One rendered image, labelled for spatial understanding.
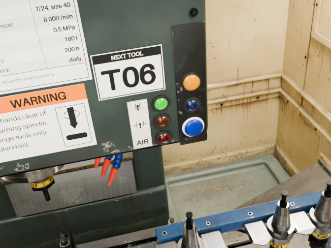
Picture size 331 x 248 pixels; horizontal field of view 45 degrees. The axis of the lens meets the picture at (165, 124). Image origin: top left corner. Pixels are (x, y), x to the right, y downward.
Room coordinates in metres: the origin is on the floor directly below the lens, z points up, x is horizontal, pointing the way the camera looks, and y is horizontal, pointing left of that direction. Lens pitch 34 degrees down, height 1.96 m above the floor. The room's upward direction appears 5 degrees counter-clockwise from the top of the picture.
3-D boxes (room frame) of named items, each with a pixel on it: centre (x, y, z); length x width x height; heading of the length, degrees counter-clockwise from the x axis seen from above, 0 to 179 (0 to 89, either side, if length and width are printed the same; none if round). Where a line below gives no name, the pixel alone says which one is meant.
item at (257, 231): (0.63, -0.20, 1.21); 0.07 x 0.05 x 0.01; 10
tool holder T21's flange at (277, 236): (0.64, -0.25, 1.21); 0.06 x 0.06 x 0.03
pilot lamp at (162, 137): (0.51, 0.00, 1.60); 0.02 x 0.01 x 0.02; 100
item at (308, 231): (0.65, -0.30, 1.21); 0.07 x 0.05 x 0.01; 10
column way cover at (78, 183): (1.11, 0.36, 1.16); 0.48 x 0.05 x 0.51; 100
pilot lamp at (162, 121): (0.51, 0.00, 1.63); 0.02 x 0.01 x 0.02; 100
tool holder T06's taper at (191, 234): (0.60, -0.03, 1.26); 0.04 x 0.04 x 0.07
